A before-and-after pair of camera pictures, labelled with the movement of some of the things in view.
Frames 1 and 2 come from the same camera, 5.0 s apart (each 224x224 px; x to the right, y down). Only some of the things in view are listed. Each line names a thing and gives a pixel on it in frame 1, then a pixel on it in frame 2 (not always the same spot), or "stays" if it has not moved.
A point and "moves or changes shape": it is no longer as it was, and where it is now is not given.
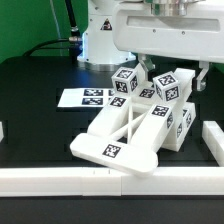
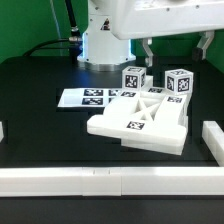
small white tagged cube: x=125 y=80 moves or changes shape
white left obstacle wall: x=1 y=132 stays
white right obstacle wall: x=213 y=136 stays
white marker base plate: x=86 y=97 stays
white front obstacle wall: x=99 y=182 stays
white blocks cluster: x=135 y=149 to x=149 y=119
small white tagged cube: x=167 y=86 to x=179 y=81
